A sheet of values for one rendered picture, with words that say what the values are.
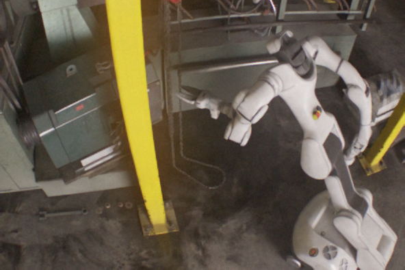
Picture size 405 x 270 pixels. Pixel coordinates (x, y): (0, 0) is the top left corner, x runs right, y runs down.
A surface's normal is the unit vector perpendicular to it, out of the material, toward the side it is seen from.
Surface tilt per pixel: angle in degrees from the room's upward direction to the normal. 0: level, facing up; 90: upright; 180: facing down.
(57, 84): 0
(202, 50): 90
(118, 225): 0
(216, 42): 0
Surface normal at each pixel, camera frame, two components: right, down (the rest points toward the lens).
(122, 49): 0.25, 0.73
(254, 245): 0.04, -0.66
